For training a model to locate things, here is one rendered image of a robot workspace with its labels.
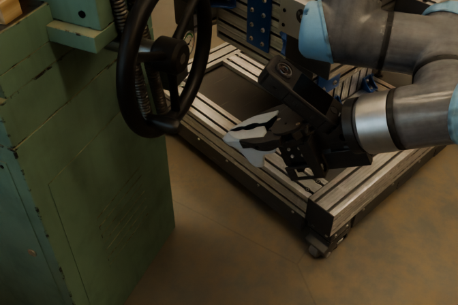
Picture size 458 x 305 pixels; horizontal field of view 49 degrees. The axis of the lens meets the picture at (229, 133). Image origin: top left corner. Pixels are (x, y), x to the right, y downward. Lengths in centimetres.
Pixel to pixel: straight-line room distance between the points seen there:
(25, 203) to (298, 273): 84
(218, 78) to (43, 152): 101
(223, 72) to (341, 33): 126
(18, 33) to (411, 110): 57
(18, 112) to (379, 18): 56
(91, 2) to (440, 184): 139
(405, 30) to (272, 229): 107
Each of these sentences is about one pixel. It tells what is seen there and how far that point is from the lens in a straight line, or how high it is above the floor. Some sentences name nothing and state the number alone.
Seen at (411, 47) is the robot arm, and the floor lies 95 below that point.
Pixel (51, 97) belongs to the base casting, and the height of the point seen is 74.
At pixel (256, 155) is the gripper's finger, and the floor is 78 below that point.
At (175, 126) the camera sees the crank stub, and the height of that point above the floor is 76.
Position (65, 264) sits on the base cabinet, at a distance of 114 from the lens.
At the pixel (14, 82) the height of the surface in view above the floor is 82.
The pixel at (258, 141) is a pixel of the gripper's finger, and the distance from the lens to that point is 66.
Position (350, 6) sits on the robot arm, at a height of 98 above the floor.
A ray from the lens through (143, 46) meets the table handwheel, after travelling 87.
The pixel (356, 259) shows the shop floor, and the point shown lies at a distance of 159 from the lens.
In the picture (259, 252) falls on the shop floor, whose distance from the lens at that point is 156.
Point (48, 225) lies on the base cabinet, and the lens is 103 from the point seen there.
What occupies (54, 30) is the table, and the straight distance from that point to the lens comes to 86.
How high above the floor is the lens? 127
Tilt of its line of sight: 41 degrees down
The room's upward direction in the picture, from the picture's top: straight up
